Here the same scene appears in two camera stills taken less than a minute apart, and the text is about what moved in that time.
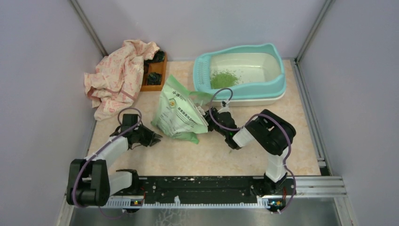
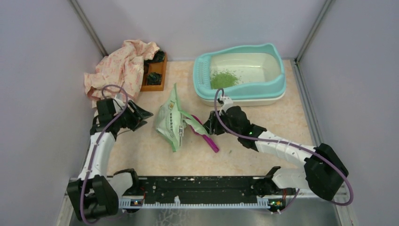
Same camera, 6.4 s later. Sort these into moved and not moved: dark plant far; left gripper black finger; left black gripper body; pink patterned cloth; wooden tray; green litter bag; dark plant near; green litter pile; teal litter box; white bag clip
Moved: white bag clip; green litter bag; left black gripper body; left gripper black finger
Not moved: green litter pile; dark plant near; teal litter box; dark plant far; wooden tray; pink patterned cloth
